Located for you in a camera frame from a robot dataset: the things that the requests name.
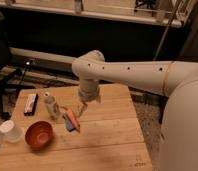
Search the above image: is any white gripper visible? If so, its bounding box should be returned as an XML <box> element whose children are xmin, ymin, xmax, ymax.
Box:
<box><xmin>78</xmin><ymin>79</ymin><xmax>100</xmax><ymax>116</ymax></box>

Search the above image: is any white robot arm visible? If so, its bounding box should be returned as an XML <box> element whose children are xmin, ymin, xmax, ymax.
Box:
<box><xmin>72</xmin><ymin>50</ymin><xmax>198</xmax><ymax>171</ymax></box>

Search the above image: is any orange marker pen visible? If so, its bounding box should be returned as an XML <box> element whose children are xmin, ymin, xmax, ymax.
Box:
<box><xmin>67</xmin><ymin>109</ymin><xmax>80</xmax><ymax>132</ymax></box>

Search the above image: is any blue block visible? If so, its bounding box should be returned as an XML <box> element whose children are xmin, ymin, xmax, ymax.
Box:
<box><xmin>63</xmin><ymin>113</ymin><xmax>75</xmax><ymax>132</ymax></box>

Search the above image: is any small clear bottle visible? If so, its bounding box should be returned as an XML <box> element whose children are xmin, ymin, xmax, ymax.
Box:
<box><xmin>44</xmin><ymin>92</ymin><xmax>60</xmax><ymax>120</ymax></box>

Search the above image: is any red bowl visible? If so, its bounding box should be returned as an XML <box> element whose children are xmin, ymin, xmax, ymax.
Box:
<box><xmin>25</xmin><ymin>121</ymin><xmax>54</xmax><ymax>149</ymax></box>

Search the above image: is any white upturned cup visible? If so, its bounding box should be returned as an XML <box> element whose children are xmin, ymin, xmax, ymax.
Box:
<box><xmin>0</xmin><ymin>120</ymin><xmax>22</xmax><ymax>143</ymax></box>

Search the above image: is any black chair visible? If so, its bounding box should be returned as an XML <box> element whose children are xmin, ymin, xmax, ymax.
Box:
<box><xmin>0</xmin><ymin>12</ymin><xmax>34</xmax><ymax>121</ymax></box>

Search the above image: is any metal pole stand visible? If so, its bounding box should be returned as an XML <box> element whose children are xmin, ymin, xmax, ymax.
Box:
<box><xmin>153</xmin><ymin>0</ymin><xmax>182</xmax><ymax>61</ymax></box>

